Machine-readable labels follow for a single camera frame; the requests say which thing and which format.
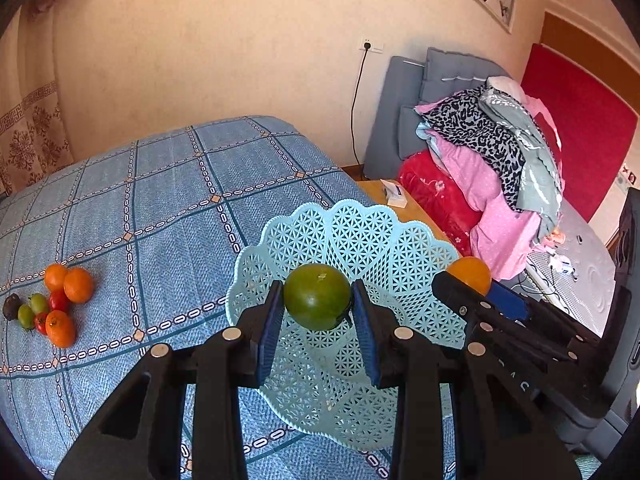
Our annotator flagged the yellow orange fruit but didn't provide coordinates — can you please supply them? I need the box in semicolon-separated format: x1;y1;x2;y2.
446;257;492;296

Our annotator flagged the large green tomato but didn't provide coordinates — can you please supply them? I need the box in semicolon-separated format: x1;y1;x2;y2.
283;263;352;332

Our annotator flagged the orange front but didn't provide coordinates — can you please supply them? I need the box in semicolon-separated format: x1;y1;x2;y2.
46;310;76;349

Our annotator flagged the orange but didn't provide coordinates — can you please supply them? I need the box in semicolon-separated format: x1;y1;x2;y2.
46;310;76;349
43;262;68;292
63;268;94;304

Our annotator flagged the red tomato front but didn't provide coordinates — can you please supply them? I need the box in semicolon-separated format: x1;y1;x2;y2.
34;312;48;335

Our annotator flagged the red tomato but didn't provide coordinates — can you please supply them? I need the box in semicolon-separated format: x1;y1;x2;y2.
34;312;48;335
49;289;72;313

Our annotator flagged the red tomato back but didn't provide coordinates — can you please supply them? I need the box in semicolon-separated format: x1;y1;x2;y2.
49;289;72;313

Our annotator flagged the dark brown avocado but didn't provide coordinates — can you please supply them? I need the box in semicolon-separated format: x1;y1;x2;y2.
2;294;23;321

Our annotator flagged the pink blanket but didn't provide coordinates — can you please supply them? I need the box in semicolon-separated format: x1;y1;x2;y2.
414;96;565;280

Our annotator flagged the wooden bedside table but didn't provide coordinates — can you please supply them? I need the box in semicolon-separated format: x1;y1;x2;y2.
357;180;449;242

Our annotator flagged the red blanket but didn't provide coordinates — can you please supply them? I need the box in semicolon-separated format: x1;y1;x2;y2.
398;150;482;256

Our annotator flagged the grey green cloth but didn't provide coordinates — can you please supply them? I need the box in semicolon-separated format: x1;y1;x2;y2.
478;87;563;243

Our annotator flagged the light blue plastic basket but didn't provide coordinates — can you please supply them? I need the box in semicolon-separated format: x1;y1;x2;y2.
226;200;464;450

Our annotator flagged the black white leopard cloth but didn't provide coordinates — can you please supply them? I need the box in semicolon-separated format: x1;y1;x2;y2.
418;84;525;212

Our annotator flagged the blue patterned bedspread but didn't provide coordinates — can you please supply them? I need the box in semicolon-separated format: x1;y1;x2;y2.
1;116;393;479

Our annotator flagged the red headboard panel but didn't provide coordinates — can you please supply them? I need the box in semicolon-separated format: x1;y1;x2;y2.
521;44;638;221

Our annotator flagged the grey cushion stack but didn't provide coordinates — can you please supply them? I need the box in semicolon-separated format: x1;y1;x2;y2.
362;46;511;181

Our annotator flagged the beige patterned curtain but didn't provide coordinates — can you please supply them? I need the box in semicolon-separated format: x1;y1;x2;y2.
1;0;74;196

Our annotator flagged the black power cable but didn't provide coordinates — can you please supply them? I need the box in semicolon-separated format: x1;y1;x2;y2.
349;45;372;167

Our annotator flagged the white wall socket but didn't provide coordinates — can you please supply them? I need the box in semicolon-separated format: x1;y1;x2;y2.
359;38;384;54

